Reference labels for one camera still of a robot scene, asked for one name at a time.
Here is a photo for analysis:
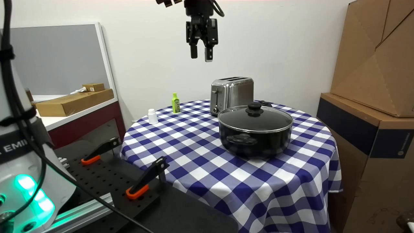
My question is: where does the small green bottle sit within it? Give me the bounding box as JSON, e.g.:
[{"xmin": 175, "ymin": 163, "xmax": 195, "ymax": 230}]
[{"xmin": 171, "ymin": 92, "xmax": 181, "ymax": 114}]

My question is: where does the small cardboard box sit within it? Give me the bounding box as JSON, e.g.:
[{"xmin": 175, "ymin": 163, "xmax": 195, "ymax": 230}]
[{"xmin": 82, "ymin": 83, "xmax": 106, "ymax": 93}]

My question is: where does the silver toaster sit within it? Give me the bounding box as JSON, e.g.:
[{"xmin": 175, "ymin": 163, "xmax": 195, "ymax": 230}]
[{"xmin": 210, "ymin": 76, "xmax": 255, "ymax": 117}]

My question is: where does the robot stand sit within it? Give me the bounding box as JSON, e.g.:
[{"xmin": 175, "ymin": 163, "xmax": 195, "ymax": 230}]
[{"xmin": 41, "ymin": 136, "xmax": 240, "ymax": 233}]

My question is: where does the blue white checked tablecloth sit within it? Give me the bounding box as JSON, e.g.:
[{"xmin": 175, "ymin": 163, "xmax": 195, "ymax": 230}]
[{"xmin": 120, "ymin": 99, "xmax": 343, "ymax": 233}]

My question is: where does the black pot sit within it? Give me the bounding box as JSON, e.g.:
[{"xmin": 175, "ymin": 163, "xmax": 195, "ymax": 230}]
[{"xmin": 218, "ymin": 121, "xmax": 293, "ymax": 159}]

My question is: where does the glass pot lid black knob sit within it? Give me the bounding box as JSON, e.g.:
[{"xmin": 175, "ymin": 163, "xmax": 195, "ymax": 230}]
[{"xmin": 217, "ymin": 101, "xmax": 294, "ymax": 133}]

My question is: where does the long flat cardboard box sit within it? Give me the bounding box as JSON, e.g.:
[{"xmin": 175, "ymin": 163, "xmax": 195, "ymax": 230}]
[{"xmin": 35, "ymin": 88, "xmax": 115, "ymax": 117}]

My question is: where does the grey partition panel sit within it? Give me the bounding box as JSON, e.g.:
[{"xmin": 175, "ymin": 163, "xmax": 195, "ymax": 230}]
[{"xmin": 9, "ymin": 22, "xmax": 117, "ymax": 96}]

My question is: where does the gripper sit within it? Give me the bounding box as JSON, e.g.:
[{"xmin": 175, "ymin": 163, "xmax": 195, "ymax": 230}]
[{"xmin": 184, "ymin": 0, "xmax": 219, "ymax": 62}]

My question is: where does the small white bottle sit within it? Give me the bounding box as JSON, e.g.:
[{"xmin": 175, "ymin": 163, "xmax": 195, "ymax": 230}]
[{"xmin": 147, "ymin": 108, "xmax": 159, "ymax": 125}]

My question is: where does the large flattened cardboard box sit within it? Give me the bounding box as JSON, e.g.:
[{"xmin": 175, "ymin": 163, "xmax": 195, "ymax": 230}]
[{"xmin": 330, "ymin": 0, "xmax": 414, "ymax": 118}]

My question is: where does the cardboard box with dark band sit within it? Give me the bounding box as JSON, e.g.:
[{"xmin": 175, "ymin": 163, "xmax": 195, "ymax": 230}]
[{"xmin": 316, "ymin": 93, "xmax": 414, "ymax": 233}]

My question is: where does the black cable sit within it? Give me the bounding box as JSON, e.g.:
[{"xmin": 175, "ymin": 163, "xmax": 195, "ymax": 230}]
[{"xmin": 38, "ymin": 142, "xmax": 156, "ymax": 233}]

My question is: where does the white desk with red front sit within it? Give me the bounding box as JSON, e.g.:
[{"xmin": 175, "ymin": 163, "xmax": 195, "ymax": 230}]
[{"xmin": 32, "ymin": 94, "xmax": 127, "ymax": 150}]

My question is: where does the black clamp with orange handle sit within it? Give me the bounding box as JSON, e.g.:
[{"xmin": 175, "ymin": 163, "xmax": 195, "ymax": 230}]
[
  {"xmin": 81, "ymin": 137, "xmax": 122, "ymax": 166},
  {"xmin": 125, "ymin": 156, "xmax": 170, "ymax": 200}
]

